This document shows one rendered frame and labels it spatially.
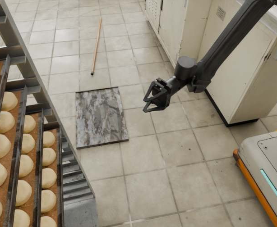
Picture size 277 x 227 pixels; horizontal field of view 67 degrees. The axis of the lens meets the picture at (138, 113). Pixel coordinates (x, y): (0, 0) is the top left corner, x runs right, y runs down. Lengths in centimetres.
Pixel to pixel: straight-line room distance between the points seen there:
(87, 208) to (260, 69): 128
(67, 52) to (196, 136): 170
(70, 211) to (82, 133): 63
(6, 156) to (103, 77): 178
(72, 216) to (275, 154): 123
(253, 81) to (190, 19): 71
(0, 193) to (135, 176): 116
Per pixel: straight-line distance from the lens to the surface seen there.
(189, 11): 182
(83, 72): 229
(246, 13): 69
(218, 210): 154
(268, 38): 138
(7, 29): 53
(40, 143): 58
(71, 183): 112
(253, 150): 149
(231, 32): 71
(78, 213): 134
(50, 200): 59
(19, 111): 56
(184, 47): 198
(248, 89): 154
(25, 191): 52
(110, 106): 187
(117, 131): 170
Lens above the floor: 141
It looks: 51 degrees down
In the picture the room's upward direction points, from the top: straight up
